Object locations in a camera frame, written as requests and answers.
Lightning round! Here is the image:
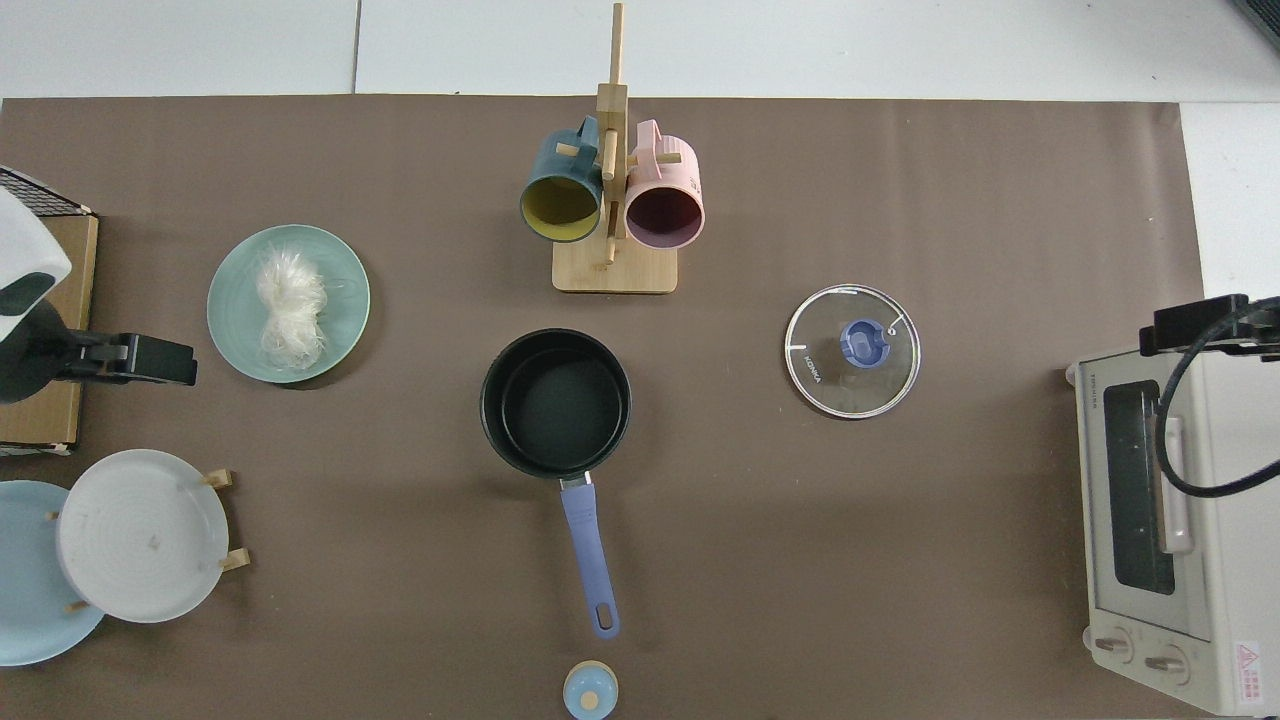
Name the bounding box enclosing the white vermicelli bundle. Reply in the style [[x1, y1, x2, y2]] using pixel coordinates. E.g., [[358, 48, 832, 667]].
[[255, 248, 331, 371]]

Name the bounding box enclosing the glass lid with blue knob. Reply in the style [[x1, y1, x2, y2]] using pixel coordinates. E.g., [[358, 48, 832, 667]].
[[785, 284, 922, 420]]

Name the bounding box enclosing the pale green plate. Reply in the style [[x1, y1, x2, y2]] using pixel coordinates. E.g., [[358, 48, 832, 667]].
[[207, 224, 371, 385]]

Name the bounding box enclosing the white plate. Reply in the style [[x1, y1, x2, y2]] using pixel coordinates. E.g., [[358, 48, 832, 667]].
[[57, 449, 230, 624]]

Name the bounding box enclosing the wooden plate rack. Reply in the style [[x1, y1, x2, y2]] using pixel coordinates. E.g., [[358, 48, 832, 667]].
[[45, 468, 251, 613]]

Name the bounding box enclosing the light blue plate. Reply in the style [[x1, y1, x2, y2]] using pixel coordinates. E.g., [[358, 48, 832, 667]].
[[0, 480, 106, 667]]

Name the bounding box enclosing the pale toaster oven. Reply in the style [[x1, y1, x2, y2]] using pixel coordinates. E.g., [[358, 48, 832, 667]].
[[1065, 345, 1280, 717]]

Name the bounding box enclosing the dark teal cup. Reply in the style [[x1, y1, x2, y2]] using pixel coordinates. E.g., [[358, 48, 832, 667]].
[[519, 116, 605, 243]]

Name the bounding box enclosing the brown table cloth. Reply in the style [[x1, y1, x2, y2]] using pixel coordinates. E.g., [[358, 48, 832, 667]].
[[0, 95, 1206, 720]]

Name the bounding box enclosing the wooden cup stand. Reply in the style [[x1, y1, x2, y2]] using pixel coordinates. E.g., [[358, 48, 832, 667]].
[[552, 2, 679, 295]]

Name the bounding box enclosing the pink ribbed cup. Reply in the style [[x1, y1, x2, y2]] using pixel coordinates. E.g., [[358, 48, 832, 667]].
[[624, 119, 706, 249]]

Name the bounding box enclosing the small blue round thing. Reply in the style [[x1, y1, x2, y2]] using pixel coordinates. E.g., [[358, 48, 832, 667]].
[[563, 661, 619, 720]]

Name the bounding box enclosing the wire basket with wooden floor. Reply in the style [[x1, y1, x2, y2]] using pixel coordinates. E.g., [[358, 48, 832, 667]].
[[0, 165, 101, 459]]

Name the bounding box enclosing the black pot with blue handle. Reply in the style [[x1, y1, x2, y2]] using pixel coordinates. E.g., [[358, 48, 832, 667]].
[[480, 328, 633, 641]]

